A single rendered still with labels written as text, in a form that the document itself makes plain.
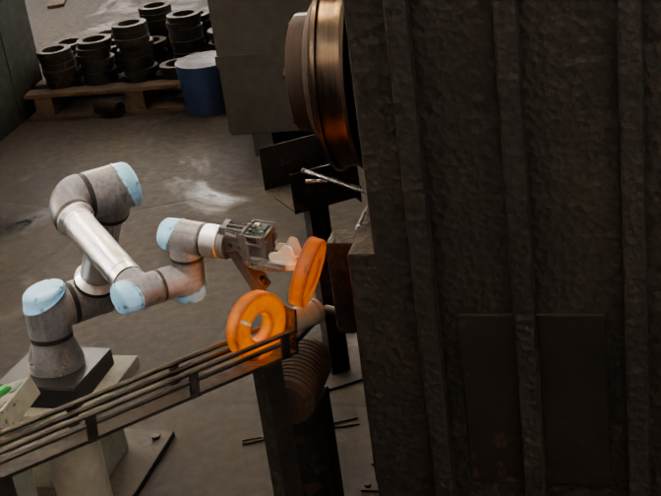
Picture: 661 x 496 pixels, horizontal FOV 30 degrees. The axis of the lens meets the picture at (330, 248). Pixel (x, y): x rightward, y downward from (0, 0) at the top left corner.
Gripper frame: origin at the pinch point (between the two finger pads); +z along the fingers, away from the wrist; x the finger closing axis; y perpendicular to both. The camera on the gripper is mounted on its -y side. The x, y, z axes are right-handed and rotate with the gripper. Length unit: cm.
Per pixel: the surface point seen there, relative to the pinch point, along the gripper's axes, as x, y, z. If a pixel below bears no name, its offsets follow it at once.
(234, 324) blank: -15.9, -7.2, -10.3
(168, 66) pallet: 309, -104, -226
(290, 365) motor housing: 1.4, -29.6, -7.3
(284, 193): 82, -33, -47
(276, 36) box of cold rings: 250, -56, -131
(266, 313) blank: -7.7, -9.1, -7.0
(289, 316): -3.2, -12.1, -3.7
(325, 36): 27.3, 41.2, -4.3
